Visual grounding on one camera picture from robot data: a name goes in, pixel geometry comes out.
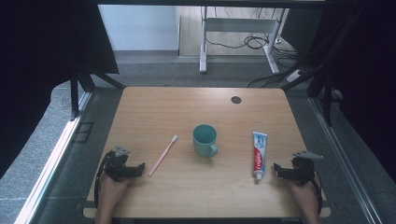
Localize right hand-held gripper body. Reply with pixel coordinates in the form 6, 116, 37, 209
290, 149, 325, 187

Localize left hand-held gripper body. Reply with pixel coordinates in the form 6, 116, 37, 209
104, 145, 138, 183

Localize pink toothbrush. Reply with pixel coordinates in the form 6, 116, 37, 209
147, 133, 179, 177

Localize white red toothpaste tube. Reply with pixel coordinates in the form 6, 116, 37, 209
251, 131, 269, 184

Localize teal cup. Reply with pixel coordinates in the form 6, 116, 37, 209
191, 123, 219, 158

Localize person's right hand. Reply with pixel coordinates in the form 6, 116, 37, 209
287, 178, 319, 208

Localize dark floor socket cover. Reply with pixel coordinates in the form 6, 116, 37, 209
74, 121, 94, 145

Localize black metal stand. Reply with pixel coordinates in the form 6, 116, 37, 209
281, 12, 354, 127
69, 70, 127, 120

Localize white power strip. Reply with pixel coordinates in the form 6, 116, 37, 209
286, 69, 304, 83

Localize black curtain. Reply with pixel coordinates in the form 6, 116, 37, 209
281, 0, 396, 175
0, 0, 120, 180

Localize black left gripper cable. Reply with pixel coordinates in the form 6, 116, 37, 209
93, 151, 110, 210

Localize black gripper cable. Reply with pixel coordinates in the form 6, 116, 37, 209
93, 151, 110, 210
311, 169, 324, 217

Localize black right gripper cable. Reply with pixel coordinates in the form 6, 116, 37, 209
311, 169, 324, 217

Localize aluminium floor rail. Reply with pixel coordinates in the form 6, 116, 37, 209
309, 96, 382, 224
13, 91, 94, 224

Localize black floor cables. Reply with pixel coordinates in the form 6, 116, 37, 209
205, 7, 316, 89

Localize white desk frame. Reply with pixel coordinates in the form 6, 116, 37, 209
199, 6, 289, 75

